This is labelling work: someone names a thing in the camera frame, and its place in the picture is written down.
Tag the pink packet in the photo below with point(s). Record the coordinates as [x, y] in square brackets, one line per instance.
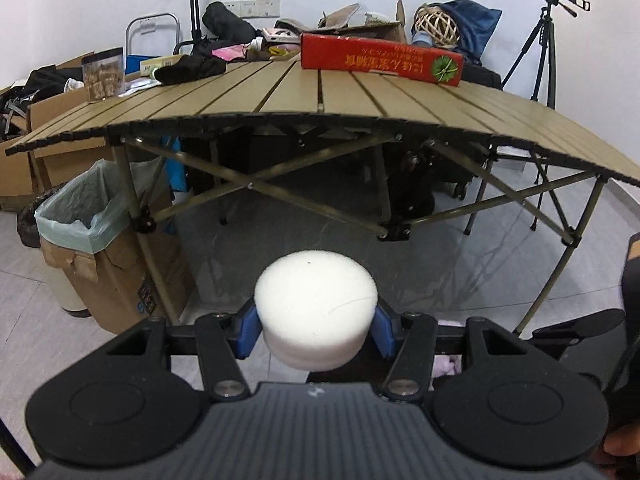
[231, 53]

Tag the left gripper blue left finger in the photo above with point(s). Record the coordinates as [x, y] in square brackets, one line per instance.
[245, 330]

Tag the small yellow carton box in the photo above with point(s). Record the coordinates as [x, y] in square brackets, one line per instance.
[151, 65]

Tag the black backpack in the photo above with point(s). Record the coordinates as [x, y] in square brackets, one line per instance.
[477, 74]

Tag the black cloth on table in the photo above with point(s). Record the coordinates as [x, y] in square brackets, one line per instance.
[190, 68]

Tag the white wall power strip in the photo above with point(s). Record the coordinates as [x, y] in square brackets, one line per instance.
[254, 8]

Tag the lavender fluffy towel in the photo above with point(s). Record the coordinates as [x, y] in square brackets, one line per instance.
[445, 366]

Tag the dark blue fabric bag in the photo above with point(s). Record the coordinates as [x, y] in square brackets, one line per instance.
[476, 24]

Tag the tan slatted folding table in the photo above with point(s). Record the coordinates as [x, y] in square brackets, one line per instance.
[530, 154]

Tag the blue water bottle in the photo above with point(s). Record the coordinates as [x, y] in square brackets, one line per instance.
[422, 39]

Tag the clear jar with black lid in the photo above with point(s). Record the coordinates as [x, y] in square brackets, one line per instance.
[103, 74]

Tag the person's left hand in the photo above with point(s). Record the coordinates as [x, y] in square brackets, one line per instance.
[623, 442]

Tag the cardboard box with green liner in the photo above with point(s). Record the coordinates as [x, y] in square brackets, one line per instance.
[85, 231]

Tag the black bag by wall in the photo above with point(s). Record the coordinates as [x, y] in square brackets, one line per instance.
[227, 26]

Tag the black bag lined bin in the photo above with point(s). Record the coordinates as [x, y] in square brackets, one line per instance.
[26, 225]

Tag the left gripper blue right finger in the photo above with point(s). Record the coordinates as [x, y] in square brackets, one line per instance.
[386, 329]

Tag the red cardboard box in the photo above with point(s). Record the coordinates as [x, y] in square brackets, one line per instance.
[365, 55]

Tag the open brown cardboard box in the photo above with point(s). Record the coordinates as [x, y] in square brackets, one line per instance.
[356, 20]

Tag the woven rattan ball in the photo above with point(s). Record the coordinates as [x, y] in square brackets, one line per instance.
[439, 24]

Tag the black trolley handle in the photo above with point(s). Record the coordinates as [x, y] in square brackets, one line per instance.
[195, 19]

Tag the white round foam sponge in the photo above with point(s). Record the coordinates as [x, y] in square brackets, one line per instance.
[316, 309]

